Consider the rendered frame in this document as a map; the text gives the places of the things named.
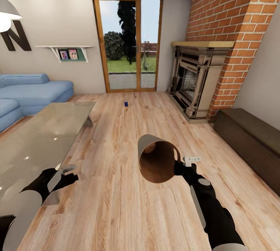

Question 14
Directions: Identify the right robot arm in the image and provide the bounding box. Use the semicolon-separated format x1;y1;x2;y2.
174;156;248;251

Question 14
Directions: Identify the trash can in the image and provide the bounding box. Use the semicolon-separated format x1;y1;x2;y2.
138;134;181;183

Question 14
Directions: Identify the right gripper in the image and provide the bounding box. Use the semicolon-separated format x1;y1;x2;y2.
174;161;196;180

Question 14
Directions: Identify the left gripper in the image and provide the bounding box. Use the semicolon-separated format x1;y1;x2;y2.
51;173;79;192

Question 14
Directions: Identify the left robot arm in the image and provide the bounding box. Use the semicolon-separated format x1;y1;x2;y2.
0;164;79;251

